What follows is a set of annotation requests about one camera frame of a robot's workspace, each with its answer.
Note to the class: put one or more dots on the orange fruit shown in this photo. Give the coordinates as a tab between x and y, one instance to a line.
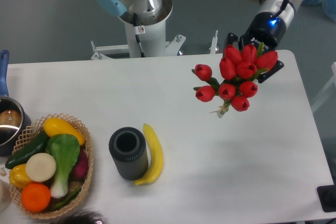
35	197

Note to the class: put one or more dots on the woven wicker basket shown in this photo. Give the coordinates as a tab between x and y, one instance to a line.
79	180

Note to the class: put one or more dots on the white round radish slice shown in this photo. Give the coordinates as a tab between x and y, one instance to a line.
40	167

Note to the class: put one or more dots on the yellow squash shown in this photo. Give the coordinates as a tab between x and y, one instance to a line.
55	126

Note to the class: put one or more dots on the purple red onion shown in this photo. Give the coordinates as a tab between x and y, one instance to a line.
81	167

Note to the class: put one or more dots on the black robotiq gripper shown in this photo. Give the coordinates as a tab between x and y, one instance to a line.
265	28

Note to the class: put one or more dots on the garlic clove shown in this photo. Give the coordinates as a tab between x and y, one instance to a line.
3	172

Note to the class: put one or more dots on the red tulip bouquet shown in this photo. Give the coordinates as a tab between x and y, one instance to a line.
239	70

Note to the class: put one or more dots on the yellow bell pepper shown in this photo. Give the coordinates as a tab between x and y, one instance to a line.
18	176

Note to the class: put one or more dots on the yellow banana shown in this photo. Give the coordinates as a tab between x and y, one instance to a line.
157	158

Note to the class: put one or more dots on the dark grey ribbed vase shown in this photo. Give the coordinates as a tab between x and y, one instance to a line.
127	147

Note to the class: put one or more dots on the black hair head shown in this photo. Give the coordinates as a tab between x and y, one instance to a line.
83	217

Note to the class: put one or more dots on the black device table edge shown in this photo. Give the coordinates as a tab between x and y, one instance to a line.
327	197

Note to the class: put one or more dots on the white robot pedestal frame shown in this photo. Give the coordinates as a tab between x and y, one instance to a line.
142	41

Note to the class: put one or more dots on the dark green cucumber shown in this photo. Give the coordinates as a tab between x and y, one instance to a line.
36	145

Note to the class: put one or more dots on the green bok choy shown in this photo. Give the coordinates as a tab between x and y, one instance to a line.
65	149

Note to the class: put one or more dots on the green chili pepper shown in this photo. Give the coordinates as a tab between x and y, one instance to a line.
65	201

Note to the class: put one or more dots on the blue handled saucepan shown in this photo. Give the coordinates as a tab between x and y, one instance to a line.
13	117

